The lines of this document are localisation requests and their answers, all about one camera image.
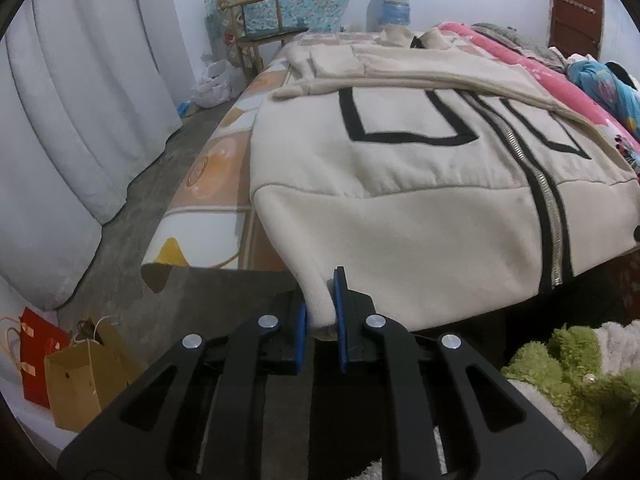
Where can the grey patterned pillow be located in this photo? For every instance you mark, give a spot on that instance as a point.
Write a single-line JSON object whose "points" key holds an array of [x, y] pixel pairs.
{"points": [[520, 40]]}

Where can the white curtain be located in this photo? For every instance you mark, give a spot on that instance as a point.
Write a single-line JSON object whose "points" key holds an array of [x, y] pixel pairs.
{"points": [[75, 110]]}

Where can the printed cloth bag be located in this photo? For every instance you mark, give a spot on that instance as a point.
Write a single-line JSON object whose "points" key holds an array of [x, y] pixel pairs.
{"points": [[231, 27]]}

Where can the pink flower blanket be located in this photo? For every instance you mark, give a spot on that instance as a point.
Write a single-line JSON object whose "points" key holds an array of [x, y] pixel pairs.
{"points": [[550, 85]]}

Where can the brown wooden door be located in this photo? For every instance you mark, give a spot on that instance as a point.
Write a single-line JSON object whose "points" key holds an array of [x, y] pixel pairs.
{"points": [[575, 30]]}

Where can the wooden chair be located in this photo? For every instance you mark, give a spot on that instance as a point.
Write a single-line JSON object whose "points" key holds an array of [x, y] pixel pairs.
{"points": [[270, 35]]}

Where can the brown paper bag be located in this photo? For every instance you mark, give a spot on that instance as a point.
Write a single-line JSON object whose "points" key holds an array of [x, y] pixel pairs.
{"points": [[85, 385]]}

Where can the black cloth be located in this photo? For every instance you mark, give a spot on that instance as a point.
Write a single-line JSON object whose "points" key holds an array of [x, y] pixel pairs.
{"points": [[620, 72]]}

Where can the blue patterned garment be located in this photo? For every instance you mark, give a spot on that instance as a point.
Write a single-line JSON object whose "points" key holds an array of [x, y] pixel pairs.
{"points": [[600, 85]]}

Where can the checked plastic bed mat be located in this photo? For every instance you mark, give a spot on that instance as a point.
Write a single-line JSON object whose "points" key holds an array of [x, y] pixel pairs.
{"points": [[215, 240]]}

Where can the white plastic bags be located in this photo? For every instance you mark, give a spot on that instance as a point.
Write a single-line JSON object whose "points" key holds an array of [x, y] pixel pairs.
{"points": [[215, 85]]}

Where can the red paper bag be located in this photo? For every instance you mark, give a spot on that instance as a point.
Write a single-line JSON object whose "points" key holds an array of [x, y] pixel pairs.
{"points": [[35, 340]]}

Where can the metal door hook rack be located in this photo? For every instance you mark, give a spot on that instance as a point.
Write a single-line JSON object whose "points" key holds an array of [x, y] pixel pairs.
{"points": [[577, 3]]}

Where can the blue water bottle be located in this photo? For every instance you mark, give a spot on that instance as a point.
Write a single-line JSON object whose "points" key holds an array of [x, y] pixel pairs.
{"points": [[395, 7]]}

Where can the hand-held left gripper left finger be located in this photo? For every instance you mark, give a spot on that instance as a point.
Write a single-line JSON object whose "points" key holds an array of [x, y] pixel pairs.
{"points": [[300, 335]]}

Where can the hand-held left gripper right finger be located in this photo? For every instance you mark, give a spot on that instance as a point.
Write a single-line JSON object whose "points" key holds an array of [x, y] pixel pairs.
{"points": [[341, 320]]}

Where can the small blue floor object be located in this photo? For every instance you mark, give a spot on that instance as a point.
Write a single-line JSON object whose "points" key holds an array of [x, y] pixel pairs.
{"points": [[184, 108]]}

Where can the green fluffy rug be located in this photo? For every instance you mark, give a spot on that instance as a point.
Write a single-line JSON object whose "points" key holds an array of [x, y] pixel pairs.
{"points": [[565, 375]]}

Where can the cream zip jacket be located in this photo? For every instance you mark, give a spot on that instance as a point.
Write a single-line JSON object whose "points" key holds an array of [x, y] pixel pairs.
{"points": [[425, 240]]}

